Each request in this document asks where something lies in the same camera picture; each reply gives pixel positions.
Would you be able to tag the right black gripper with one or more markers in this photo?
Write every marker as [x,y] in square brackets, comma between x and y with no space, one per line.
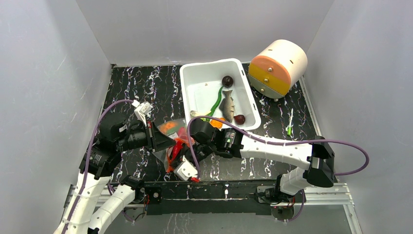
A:
[192,154]

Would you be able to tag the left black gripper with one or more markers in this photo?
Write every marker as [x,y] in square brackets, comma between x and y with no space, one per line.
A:
[160,141]

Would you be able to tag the white plastic bin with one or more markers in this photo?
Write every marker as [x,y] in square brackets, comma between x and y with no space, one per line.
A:
[200,83]

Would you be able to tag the red toy chili pepper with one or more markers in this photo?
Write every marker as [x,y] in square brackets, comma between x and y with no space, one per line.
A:
[176,150]

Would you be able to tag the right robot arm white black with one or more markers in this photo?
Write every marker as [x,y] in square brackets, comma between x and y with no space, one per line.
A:
[313,161]

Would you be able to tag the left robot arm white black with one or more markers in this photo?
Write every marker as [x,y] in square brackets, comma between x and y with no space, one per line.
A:
[95,171]

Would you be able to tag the orange toy habanero pepper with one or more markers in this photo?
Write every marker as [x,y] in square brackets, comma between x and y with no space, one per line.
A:
[216,124]

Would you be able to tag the white toy garlic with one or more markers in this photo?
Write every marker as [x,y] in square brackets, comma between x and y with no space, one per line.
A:
[196,113]

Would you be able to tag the green toy bean pod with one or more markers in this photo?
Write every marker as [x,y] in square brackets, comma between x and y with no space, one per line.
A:
[211,112]

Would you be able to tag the dark red toy fruit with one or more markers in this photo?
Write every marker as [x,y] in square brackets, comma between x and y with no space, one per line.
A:
[239,119]

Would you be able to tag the grey toy fish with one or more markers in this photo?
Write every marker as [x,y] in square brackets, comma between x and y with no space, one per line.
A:
[227,106]

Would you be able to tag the dark brown toy plum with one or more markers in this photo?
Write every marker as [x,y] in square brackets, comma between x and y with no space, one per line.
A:
[227,81]

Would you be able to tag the green white pen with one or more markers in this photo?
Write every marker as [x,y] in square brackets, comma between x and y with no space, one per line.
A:
[289,127]

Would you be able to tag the round pastel drawer cabinet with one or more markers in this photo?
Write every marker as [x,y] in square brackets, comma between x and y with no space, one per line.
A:
[275,70]

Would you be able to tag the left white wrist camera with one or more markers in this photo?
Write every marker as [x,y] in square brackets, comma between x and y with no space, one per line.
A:
[141,110]

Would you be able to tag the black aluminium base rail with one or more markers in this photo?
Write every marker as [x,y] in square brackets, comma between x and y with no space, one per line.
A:
[230,196]

